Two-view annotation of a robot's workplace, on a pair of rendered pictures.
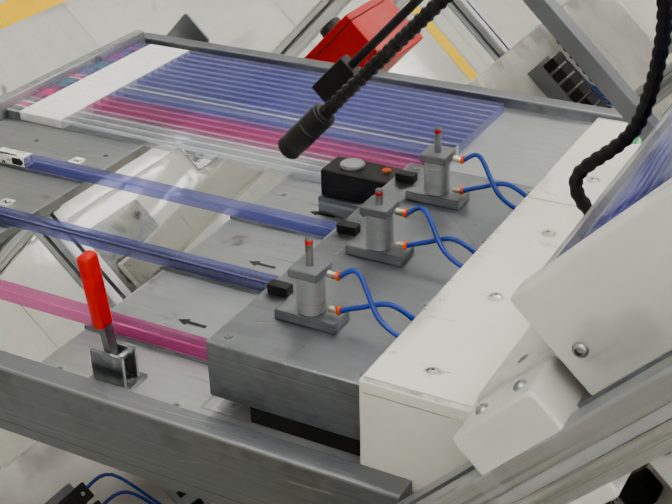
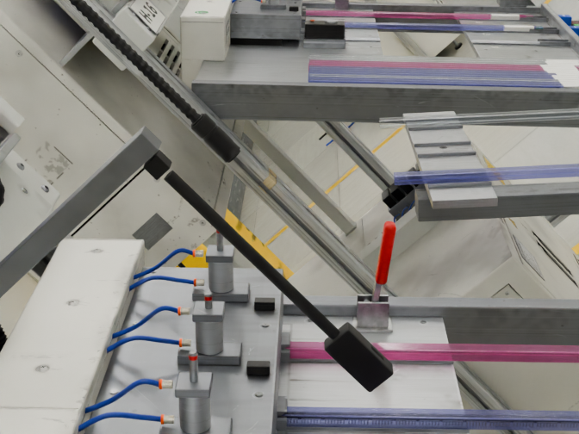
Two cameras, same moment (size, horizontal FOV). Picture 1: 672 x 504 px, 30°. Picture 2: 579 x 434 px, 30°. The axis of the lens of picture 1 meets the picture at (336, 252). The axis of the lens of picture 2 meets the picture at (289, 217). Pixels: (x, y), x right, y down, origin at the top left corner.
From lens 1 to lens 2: 161 cm
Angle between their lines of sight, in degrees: 122
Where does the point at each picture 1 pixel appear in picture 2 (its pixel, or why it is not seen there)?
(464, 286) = (102, 305)
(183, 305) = (399, 388)
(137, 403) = (326, 299)
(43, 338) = not seen: outside the picture
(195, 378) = (317, 338)
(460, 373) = (77, 253)
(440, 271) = (142, 353)
